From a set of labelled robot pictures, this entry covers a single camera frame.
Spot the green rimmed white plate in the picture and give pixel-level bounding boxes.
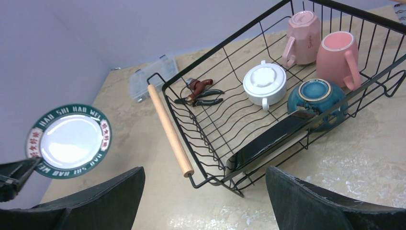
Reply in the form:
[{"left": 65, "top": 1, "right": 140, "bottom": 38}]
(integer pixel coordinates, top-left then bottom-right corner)
[{"left": 25, "top": 104, "right": 113, "bottom": 179}]

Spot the clear plastic organizer box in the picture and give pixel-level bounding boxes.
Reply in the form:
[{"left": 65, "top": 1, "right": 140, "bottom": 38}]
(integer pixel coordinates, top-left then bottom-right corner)
[{"left": 129, "top": 55, "right": 179, "bottom": 103}]

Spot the white two-handled soup cup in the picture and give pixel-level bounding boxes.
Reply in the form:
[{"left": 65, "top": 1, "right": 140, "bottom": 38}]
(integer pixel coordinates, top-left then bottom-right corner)
[{"left": 243, "top": 60, "right": 287, "bottom": 111}]

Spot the salmon pink mug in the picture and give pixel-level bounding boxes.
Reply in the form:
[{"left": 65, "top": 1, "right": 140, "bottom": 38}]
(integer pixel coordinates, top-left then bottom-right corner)
[{"left": 316, "top": 31, "right": 361, "bottom": 91}]

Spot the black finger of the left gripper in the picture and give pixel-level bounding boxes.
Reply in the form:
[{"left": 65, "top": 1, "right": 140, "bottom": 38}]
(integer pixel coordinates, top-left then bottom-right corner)
[{"left": 0, "top": 157, "right": 42, "bottom": 202}]

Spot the light pink faceted mug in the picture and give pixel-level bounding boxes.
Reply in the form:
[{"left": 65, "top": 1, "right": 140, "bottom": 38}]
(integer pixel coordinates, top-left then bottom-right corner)
[{"left": 282, "top": 11, "right": 322, "bottom": 67}]

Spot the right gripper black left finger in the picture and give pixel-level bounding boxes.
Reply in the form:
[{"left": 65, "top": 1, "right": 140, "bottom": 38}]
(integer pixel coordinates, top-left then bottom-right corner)
[{"left": 0, "top": 167, "right": 146, "bottom": 230}]

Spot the red black lacquer plate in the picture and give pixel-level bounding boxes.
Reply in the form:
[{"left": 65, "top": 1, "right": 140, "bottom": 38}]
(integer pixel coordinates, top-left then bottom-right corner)
[{"left": 226, "top": 110, "right": 317, "bottom": 174}]

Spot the brown bowl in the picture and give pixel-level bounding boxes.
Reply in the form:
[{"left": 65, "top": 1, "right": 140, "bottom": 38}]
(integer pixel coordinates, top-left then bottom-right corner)
[{"left": 287, "top": 79, "right": 348, "bottom": 132}]

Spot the black wire dish rack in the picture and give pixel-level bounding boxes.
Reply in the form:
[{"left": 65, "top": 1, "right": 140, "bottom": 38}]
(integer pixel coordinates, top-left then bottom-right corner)
[{"left": 161, "top": 0, "right": 406, "bottom": 196}]

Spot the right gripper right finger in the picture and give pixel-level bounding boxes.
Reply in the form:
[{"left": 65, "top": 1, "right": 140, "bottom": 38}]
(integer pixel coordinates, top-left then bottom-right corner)
[{"left": 265, "top": 166, "right": 406, "bottom": 230}]

